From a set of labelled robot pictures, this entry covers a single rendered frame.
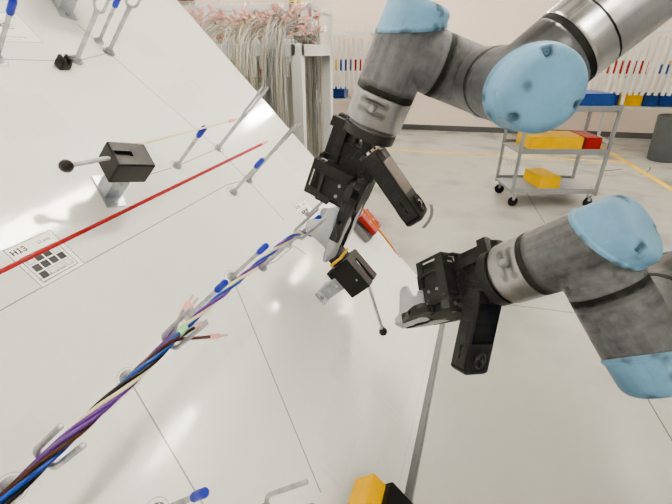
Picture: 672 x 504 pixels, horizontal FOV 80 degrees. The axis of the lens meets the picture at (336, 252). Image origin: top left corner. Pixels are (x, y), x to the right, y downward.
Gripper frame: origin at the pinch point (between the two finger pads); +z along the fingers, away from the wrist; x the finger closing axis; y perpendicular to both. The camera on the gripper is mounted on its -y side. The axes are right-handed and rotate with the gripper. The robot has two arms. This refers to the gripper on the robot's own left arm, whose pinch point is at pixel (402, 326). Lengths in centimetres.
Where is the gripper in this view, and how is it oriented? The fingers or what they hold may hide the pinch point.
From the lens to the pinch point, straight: 66.0
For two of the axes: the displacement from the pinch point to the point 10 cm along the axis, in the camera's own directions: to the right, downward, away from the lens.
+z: -5.1, 3.5, 7.9
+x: -8.6, -1.4, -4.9
